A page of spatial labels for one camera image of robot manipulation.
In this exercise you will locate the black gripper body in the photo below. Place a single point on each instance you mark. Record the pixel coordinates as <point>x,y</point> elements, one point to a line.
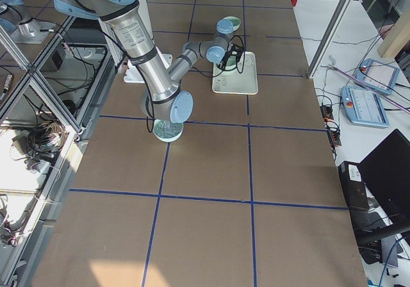
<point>225,59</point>

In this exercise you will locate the orange black connector strip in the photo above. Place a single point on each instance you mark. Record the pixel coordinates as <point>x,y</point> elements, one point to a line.
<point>333,129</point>

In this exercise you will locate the black power adapter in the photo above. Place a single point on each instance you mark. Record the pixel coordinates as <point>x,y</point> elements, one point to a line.
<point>54,62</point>

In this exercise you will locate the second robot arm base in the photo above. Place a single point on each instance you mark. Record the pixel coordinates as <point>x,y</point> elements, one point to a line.
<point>17,21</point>

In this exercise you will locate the black laptop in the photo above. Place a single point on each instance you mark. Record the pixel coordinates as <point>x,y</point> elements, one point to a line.
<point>385,171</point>

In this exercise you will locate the aluminium frame rail left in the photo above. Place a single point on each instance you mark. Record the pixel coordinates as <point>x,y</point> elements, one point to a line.
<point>34,78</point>

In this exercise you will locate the aluminium frame post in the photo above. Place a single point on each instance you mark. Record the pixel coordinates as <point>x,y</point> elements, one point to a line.
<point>328,36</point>

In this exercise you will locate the white bear tray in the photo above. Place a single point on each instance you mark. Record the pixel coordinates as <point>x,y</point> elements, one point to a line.
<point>242,81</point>

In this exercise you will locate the teach pendant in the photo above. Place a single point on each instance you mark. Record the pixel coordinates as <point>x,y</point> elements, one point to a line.
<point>363,107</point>
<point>377,75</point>

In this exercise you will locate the lower teach pendant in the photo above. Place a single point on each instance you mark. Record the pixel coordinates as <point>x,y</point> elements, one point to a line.
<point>363,107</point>

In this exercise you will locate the black box device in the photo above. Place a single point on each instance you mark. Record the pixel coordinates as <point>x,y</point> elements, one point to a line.
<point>353,187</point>

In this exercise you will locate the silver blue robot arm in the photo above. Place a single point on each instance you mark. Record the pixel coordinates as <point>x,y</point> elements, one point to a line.
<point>165,99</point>

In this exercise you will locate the upper teach pendant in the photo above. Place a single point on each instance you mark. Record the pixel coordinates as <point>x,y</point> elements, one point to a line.
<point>377,75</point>

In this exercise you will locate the green bowl with clear plastic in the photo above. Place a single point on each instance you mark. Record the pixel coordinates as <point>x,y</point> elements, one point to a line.
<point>167,131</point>

